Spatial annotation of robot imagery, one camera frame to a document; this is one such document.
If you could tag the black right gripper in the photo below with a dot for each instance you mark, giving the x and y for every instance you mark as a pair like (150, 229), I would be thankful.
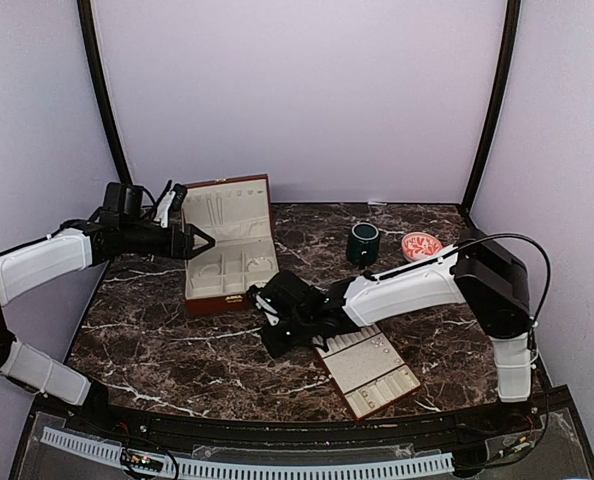
(276, 347)

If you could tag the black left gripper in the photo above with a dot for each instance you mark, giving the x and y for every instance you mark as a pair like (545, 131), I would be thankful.
(184, 249)

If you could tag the red jewelry box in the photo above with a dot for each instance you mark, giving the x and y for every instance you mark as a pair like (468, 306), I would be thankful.
(236, 212)

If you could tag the red jewelry tray insert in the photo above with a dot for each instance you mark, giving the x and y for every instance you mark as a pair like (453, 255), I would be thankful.
(367, 370)

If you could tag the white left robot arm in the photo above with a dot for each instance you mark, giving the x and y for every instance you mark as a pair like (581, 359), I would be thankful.
(76, 247)

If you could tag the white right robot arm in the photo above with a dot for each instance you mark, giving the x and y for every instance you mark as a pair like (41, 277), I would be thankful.
(476, 271)

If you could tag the dark green mug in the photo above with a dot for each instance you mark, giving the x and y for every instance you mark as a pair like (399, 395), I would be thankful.
(363, 244)

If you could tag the red white patterned bowl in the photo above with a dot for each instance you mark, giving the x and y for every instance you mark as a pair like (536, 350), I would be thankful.
(420, 246)

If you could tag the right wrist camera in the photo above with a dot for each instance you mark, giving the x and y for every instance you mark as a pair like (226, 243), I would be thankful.
(284, 297)

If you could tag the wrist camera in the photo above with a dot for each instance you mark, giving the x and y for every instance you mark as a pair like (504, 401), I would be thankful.
(125, 204)
(284, 297)

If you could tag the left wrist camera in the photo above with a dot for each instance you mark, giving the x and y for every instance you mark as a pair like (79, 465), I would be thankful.
(125, 204)

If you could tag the left black frame post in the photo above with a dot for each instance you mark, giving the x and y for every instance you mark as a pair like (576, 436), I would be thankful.
(96, 71)

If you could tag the black frame post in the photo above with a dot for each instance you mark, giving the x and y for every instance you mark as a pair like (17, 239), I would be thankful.
(96, 71)
(498, 89)

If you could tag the white slotted cable duct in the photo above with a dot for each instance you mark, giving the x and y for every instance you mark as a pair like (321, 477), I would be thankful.
(240, 465)

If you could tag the black front table rail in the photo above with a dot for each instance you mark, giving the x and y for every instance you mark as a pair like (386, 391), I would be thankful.
(461, 429)

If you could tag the right black frame post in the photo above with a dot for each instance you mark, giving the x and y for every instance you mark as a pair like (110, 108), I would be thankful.
(498, 89)

